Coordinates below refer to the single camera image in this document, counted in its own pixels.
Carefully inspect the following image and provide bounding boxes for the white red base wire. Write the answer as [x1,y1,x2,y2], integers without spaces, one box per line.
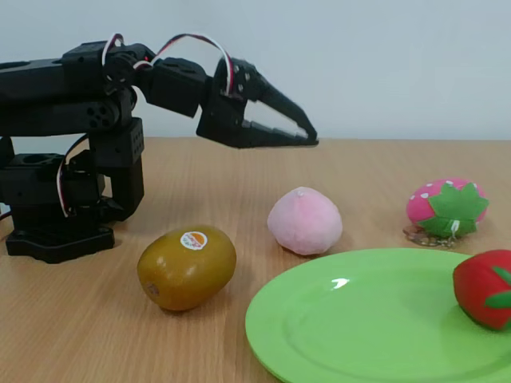
[57,133,91,219]

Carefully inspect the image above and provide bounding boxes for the metal keychain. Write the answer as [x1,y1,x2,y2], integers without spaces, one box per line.
[402,223,459,250]

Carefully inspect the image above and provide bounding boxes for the pink plush strawberry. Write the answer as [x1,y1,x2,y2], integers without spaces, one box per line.
[406,177,490,239]

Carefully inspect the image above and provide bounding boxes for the pale pink plush peach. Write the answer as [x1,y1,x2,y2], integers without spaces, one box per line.
[266,186,343,255]

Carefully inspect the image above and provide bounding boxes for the green oval plate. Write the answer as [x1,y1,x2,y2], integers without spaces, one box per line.
[244,247,511,383]

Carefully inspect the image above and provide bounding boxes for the brown kiwi with sticker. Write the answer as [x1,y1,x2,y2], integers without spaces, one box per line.
[137,225,237,312]

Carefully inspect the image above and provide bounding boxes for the white red gripper servo wire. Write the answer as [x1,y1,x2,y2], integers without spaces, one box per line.
[133,33,237,97]

